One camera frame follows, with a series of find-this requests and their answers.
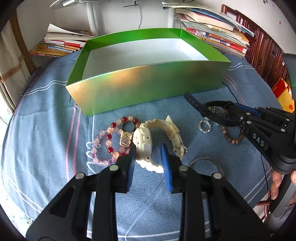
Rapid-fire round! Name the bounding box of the black wristwatch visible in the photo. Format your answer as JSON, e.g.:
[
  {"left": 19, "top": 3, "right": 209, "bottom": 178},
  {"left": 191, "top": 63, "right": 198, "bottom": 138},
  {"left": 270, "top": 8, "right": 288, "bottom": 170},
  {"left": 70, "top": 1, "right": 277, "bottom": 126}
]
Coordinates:
[{"left": 184, "top": 91, "right": 239, "bottom": 127}]

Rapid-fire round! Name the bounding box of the brown wooden bead bracelet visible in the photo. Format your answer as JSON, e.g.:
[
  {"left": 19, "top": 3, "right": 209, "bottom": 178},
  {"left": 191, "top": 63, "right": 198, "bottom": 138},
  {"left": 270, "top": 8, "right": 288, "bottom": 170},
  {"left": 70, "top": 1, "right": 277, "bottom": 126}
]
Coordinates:
[{"left": 221, "top": 108, "right": 245, "bottom": 145}]

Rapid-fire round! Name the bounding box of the pink and purple bead bracelet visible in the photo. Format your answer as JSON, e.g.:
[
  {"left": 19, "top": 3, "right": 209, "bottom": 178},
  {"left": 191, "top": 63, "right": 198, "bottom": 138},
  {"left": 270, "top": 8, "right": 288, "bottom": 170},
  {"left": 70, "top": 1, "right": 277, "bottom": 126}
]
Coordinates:
[{"left": 90, "top": 129, "right": 121, "bottom": 167}]

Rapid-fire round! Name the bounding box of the cream white wristwatch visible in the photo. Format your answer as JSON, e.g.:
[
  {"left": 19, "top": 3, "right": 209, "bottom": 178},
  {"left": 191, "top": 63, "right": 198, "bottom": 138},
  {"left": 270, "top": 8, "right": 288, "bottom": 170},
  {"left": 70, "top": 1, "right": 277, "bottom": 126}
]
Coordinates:
[{"left": 132, "top": 116, "right": 187, "bottom": 173}]

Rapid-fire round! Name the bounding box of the person's right hand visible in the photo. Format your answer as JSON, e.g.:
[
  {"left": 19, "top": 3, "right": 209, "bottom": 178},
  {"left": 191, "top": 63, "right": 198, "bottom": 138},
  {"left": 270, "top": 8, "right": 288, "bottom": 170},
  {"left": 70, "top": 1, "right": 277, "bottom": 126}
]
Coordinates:
[{"left": 270, "top": 171, "right": 296, "bottom": 200}]

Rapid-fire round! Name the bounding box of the red and yellow packet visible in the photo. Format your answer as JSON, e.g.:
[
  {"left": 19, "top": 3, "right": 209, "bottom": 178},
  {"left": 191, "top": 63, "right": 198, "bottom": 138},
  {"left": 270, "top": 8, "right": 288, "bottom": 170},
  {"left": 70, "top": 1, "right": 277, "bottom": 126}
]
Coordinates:
[{"left": 271, "top": 78, "right": 295, "bottom": 113}]

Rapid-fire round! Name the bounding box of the silver bangle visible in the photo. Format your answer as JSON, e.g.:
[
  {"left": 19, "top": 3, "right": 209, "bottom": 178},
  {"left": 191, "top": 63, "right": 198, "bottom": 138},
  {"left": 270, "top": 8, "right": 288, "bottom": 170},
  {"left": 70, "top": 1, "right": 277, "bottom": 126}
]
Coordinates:
[{"left": 189, "top": 157, "right": 224, "bottom": 179}]

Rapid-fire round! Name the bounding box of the dark wooden headboard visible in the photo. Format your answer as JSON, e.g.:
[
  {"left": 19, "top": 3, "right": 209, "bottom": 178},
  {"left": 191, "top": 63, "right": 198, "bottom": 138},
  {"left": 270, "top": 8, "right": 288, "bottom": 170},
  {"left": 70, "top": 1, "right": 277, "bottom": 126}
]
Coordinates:
[{"left": 221, "top": 4, "right": 287, "bottom": 88}]

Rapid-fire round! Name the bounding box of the blue striped bed sheet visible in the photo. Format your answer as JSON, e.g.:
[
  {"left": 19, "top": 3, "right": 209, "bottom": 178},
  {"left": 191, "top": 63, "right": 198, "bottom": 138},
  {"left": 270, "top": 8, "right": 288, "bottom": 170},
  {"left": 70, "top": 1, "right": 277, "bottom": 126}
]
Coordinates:
[{"left": 1, "top": 52, "right": 280, "bottom": 240}]

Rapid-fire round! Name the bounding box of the right stack of books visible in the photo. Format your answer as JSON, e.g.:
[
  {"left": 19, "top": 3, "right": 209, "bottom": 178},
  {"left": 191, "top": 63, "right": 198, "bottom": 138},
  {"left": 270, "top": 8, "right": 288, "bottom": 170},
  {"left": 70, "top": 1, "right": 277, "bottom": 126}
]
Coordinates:
[{"left": 162, "top": 1, "right": 254, "bottom": 58}]

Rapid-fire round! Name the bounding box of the stack of books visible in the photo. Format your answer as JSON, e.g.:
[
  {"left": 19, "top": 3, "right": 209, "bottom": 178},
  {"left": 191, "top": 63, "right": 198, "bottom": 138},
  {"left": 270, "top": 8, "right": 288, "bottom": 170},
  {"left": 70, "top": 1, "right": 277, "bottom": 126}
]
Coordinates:
[
  {"left": 162, "top": 1, "right": 254, "bottom": 58},
  {"left": 30, "top": 23, "right": 95, "bottom": 58}
]

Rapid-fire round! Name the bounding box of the gold flower brooch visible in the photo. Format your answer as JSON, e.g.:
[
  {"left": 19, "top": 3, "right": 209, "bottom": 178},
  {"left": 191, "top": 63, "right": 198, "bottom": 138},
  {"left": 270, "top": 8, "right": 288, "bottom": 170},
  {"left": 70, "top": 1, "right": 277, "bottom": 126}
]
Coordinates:
[{"left": 119, "top": 130, "right": 133, "bottom": 148}]

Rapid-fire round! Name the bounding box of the green cardboard box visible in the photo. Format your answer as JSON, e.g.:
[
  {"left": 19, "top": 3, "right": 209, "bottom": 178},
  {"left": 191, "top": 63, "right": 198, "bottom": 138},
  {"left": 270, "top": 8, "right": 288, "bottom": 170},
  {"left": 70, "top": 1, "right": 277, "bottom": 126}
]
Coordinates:
[{"left": 66, "top": 28, "right": 231, "bottom": 116}]

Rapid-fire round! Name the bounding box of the beige curtain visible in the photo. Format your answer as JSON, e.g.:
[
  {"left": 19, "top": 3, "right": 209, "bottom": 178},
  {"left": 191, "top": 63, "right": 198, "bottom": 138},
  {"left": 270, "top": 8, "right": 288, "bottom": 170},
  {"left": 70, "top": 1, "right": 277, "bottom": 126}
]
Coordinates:
[{"left": 1, "top": 11, "right": 37, "bottom": 112}]

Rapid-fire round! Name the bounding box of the left stack of books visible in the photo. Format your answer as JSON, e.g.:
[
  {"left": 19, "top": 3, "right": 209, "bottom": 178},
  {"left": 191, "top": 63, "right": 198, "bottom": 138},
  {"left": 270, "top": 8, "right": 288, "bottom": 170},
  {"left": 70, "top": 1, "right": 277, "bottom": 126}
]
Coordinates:
[{"left": 30, "top": 23, "right": 95, "bottom": 58}]

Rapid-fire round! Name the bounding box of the white desk lamp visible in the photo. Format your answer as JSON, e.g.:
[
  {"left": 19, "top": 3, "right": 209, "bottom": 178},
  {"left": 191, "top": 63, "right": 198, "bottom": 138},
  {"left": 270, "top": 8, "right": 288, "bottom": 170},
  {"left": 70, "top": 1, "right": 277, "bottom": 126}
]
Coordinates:
[{"left": 49, "top": 0, "right": 176, "bottom": 38}]

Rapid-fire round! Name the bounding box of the black cable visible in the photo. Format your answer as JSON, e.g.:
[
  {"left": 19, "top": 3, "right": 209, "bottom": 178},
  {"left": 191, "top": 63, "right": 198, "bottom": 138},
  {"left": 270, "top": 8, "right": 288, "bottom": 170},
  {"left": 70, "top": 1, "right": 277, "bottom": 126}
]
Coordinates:
[{"left": 222, "top": 81, "right": 272, "bottom": 193}]

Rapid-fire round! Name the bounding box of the crystal rhinestone ring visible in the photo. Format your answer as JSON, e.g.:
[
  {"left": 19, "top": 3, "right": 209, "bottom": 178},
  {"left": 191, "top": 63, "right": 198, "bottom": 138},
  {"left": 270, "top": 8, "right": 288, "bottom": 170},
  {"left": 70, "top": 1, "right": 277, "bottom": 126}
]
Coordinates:
[{"left": 198, "top": 119, "right": 212, "bottom": 134}]

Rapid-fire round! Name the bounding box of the red and peach bead bracelet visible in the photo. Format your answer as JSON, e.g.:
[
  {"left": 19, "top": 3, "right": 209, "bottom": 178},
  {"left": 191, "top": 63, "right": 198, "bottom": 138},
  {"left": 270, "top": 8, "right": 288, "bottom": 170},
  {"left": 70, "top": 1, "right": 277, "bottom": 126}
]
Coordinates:
[{"left": 105, "top": 115, "right": 141, "bottom": 160}]

